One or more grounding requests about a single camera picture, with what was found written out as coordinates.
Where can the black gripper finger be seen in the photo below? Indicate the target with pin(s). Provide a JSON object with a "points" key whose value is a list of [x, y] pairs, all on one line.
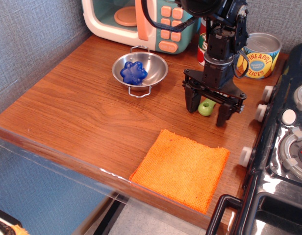
{"points": [[192, 98], [225, 112]]}

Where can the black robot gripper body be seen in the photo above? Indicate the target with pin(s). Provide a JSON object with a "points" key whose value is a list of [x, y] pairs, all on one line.
{"points": [[216, 81]]}

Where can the grey spatula green handle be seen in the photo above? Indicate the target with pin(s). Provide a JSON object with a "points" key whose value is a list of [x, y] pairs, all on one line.
{"points": [[206, 107]]}

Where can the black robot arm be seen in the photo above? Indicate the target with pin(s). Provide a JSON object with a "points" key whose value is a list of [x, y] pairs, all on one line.
{"points": [[226, 35]]}

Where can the white stove knob middle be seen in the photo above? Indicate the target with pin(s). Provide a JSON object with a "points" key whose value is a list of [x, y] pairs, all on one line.
{"points": [[260, 112]]}

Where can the white stove knob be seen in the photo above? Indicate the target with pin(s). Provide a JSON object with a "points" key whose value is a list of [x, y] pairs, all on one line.
{"points": [[245, 156], [260, 112], [267, 92]]}

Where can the tomato sauce can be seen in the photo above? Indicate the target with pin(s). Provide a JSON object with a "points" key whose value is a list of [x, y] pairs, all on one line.
{"points": [[202, 44]]}

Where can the white stove knob lower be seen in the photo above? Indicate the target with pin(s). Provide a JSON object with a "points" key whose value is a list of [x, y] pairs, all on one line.
{"points": [[245, 156]]}

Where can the white stove knob upper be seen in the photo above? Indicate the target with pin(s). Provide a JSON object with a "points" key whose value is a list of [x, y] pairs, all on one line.
{"points": [[267, 92]]}

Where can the pineapple slices can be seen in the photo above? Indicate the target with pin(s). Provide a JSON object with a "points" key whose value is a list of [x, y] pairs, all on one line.
{"points": [[262, 51]]}

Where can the small steel bowl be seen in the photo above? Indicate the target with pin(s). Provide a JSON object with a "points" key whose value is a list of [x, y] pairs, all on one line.
{"points": [[155, 65]]}

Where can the blue flower-shaped toy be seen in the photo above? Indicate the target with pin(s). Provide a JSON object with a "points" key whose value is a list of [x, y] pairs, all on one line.
{"points": [[133, 73]]}

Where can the orange woven cloth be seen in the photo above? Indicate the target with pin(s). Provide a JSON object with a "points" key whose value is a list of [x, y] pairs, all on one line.
{"points": [[182, 170]]}

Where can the toy microwave teal and cream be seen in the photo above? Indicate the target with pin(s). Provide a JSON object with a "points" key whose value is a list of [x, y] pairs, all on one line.
{"points": [[99, 18]]}

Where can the black toy stove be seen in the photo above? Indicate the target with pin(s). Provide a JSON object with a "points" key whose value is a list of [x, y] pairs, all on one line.
{"points": [[272, 197]]}

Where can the orange toy plate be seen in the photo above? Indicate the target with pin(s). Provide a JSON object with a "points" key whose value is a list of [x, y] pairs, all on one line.
{"points": [[126, 16]]}

